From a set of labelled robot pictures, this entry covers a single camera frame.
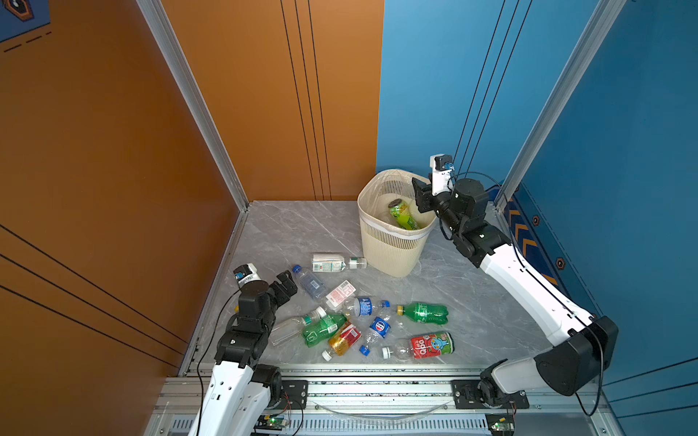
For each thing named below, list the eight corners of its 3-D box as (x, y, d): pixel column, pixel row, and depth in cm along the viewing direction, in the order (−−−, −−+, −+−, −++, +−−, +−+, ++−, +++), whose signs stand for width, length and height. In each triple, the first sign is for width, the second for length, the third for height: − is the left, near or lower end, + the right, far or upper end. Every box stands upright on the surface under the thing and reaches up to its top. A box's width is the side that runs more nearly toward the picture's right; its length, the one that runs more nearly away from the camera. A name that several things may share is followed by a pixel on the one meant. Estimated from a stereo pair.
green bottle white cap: (300, 341, 82) (298, 337, 79) (322, 308, 89) (320, 303, 86) (325, 356, 79) (324, 353, 76) (346, 321, 86) (345, 316, 83)
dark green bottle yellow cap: (398, 325, 87) (400, 318, 83) (396, 310, 90) (398, 302, 86) (445, 325, 87) (450, 318, 83) (442, 310, 90) (446, 302, 86)
